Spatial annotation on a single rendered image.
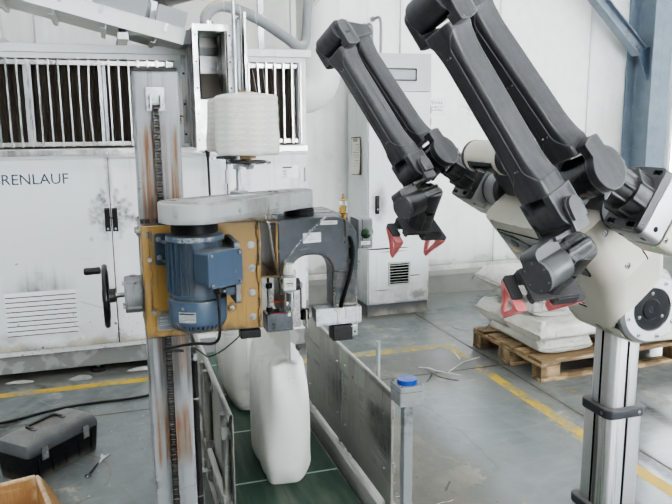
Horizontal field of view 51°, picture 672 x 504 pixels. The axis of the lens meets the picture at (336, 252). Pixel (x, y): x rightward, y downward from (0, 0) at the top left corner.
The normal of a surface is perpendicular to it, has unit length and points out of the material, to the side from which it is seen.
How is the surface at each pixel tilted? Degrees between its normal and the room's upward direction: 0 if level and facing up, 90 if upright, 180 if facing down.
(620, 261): 90
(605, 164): 69
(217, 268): 90
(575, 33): 90
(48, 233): 90
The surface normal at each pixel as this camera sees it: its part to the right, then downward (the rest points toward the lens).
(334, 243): 0.31, 0.17
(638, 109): -0.95, 0.06
